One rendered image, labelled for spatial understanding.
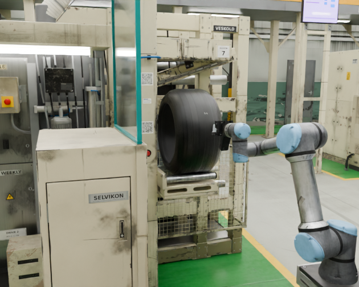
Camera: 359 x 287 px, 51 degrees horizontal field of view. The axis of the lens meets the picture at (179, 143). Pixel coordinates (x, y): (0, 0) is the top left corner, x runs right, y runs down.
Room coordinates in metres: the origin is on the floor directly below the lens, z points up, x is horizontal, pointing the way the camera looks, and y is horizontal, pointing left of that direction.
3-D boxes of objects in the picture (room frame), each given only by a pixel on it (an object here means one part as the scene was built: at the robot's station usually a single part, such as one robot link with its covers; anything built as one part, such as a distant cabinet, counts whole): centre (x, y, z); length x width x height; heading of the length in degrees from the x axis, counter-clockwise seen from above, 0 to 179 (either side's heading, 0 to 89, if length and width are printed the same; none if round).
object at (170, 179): (2.31, -0.07, 0.90); 0.35 x 0.05 x 0.05; 109
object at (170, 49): (2.76, -0.04, 1.71); 0.61 x 0.25 x 0.15; 109
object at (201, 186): (2.31, -0.06, 0.83); 0.36 x 0.09 x 0.06; 109
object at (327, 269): (1.45, -0.66, 0.77); 0.15 x 0.15 x 0.10
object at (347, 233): (1.44, -0.65, 0.88); 0.13 x 0.12 x 0.14; 118
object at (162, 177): (2.39, 0.15, 0.90); 0.40 x 0.03 x 0.10; 19
